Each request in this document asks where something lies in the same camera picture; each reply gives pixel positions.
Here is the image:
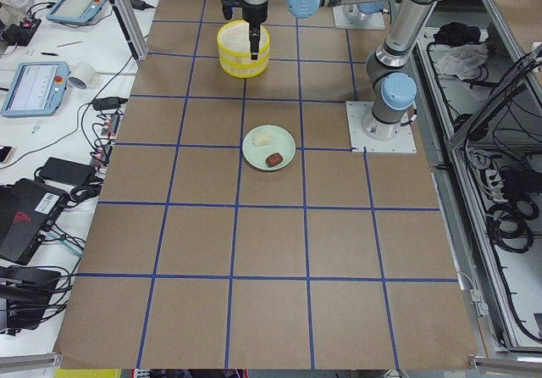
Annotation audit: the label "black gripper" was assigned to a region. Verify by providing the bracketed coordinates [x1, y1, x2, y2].
[242, 1, 268, 60]

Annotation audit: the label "yellow steamer layer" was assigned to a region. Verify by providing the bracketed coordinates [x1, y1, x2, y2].
[219, 55, 268, 79]
[217, 19, 270, 64]

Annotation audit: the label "white steamed bun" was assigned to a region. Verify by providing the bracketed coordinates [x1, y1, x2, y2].
[252, 131, 273, 147]

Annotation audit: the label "light green plate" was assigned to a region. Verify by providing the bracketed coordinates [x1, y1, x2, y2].
[242, 125, 296, 171]

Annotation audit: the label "small black power brick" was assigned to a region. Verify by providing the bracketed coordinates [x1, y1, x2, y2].
[129, 0, 156, 11]

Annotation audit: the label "brown steamed bun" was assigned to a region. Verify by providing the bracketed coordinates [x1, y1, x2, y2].
[265, 153, 284, 168]

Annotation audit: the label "far blue teach pendant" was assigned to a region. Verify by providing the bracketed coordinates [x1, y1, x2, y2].
[46, 0, 107, 25]

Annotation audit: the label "blue teach pendant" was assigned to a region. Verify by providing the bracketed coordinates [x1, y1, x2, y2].
[1, 61, 69, 118]
[46, 0, 107, 25]

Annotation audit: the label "white tape roll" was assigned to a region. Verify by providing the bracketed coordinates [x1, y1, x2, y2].
[68, 62, 101, 90]

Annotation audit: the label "white power strip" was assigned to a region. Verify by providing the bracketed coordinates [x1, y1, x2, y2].
[91, 111, 122, 169]

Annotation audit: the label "black cloth bundle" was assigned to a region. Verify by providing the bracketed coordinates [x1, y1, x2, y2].
[434, 22, 481, 47]

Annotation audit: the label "white crumpled cloth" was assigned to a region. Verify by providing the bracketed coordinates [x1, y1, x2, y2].
[435, 44, 489, 81]

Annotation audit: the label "near blue teach pendant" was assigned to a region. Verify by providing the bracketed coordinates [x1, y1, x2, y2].
[1, 61, 69, 118]

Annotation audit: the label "black power adapter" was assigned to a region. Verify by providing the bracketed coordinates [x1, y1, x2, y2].
[35, 157, 97, 186]

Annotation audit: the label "smartphone on table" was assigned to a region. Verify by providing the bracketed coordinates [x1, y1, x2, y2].
[0, 146, 14, 164]

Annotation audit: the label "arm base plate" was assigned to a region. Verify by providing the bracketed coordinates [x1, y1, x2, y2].
[333, 5, 385, 31]
[346, 101, 417, 154]

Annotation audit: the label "aluminium frame post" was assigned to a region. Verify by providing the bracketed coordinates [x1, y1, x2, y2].
[108, 0, 149, 63]

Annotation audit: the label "black coiled cables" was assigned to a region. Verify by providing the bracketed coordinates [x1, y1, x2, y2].
[484, 197, 537, 254]

